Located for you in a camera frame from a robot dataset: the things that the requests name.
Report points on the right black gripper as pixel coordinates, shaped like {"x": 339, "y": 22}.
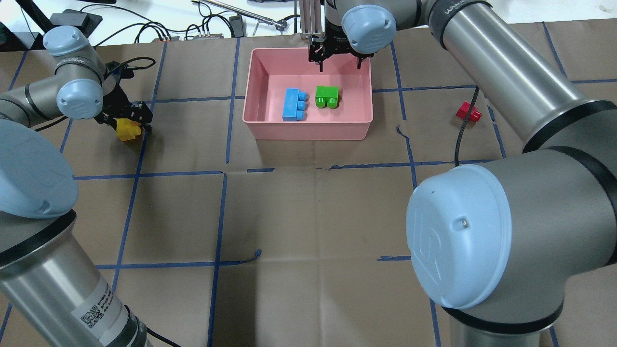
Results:
{"x": 333, "y": 42}

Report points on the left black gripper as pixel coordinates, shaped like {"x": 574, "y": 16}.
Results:
{"x": 126, "y": 113}

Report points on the yellow toy block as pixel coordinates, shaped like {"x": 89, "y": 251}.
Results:
{"x": 127, "y": 129}

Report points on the green toy block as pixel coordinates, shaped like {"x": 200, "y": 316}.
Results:
{"x": 327, "y": 96}

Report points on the blue toy block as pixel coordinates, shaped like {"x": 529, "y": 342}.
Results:
{"x": 295, "y": 105}

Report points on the red toy block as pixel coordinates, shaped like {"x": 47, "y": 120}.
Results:
{"x": 465, "y": 108}

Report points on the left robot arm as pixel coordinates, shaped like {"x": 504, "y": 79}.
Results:
{"x": 45, "y": 273}

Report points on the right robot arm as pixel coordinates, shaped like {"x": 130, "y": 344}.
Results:
{"x": 364, "y": 296}

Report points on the pink plastic box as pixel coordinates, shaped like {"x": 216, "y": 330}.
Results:
{"x": 273, "y": 70}

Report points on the metal rod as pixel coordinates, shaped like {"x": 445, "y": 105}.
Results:
{"x": 280, "y": 25}

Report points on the usb hub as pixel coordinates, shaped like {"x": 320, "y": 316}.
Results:
{"x": 208, "y": 36}
{"x": 167, "y": 39}

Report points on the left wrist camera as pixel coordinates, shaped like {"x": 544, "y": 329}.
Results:
{"x": 117, "y": 71}

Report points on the aluminium frame post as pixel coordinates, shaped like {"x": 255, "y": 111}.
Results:
{"x": 311, "y": 19}

